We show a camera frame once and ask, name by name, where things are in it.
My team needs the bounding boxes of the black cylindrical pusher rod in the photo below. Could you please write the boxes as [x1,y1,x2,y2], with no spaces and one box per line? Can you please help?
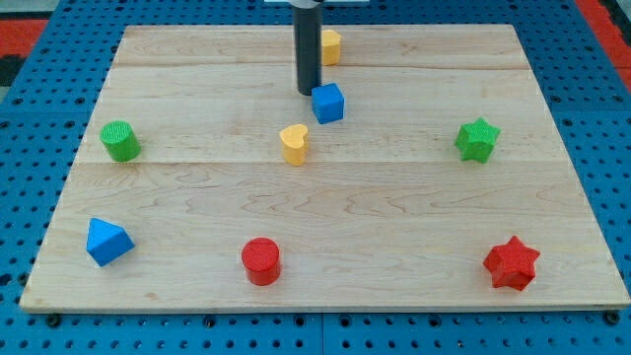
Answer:
[292,3,321,96]

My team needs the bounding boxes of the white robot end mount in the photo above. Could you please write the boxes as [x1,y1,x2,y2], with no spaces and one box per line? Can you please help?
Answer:
[263,0,370,9]

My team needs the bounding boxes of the yellow hexagon block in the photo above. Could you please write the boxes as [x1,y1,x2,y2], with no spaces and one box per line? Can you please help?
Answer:
[321,30,342,66]

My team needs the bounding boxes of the yellow heart block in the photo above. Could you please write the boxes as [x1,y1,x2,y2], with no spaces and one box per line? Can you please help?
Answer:
[279,123,309,166]

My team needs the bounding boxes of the blue cube block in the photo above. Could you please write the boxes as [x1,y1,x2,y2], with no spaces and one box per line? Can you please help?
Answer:
[312,83,345,124]

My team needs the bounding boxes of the wooden board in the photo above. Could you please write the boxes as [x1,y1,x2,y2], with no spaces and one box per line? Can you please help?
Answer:
[20,25,630,315]

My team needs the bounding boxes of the green star block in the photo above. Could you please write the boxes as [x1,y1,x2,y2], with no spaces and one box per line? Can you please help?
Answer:
[455,117,501,164]

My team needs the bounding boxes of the green cylinder block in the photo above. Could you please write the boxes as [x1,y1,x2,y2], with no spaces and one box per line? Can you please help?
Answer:
[100,120,141,162]

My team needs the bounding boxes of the red cylinder block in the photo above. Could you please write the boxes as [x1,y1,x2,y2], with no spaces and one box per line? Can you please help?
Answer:
[241,237,281,286]

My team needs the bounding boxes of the blue triangle block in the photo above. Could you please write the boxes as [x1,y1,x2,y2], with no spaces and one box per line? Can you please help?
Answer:
[86,218,135,267]

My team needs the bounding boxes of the red star block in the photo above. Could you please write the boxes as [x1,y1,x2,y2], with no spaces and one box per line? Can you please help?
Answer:
[483,236,540,291]

